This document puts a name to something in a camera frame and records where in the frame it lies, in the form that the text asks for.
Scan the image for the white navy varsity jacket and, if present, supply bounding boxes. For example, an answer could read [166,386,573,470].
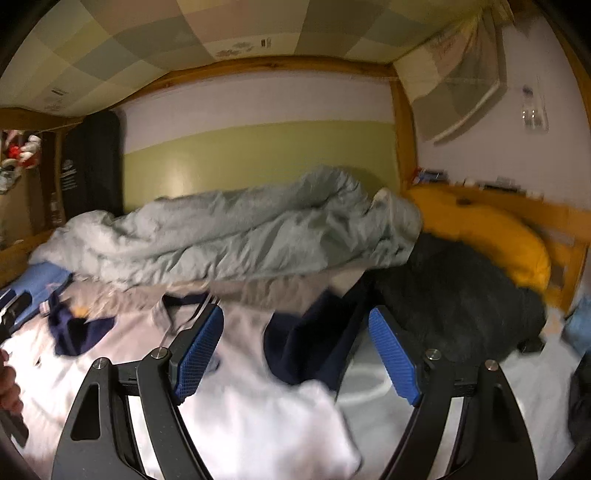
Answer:
[5,284,362,479]

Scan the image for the black fuzzy garment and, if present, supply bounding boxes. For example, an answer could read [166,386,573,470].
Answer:
[362,233,546,365]

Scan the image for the light green duvet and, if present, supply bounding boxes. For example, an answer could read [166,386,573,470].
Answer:
[29,166,422,287]

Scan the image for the left hand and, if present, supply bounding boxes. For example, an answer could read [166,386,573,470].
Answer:
[0,350,23,415]

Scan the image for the black hanging garment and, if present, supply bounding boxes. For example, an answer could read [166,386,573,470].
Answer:
[60,111,123,219]

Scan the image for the grey heart print bedsheet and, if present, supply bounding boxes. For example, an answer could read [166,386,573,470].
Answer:
[68,268,577,479]

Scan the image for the blue pillow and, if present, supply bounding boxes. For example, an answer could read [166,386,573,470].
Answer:
[1,262,72,333]

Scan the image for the checkered hanging cloth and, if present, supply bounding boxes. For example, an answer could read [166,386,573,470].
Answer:
[394,5,512,142]

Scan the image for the red white plush toy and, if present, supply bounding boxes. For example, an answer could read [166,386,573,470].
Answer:
[1,130,42,171]

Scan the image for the yellow pillow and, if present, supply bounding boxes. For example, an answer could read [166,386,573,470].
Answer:
[408,187,551,294]

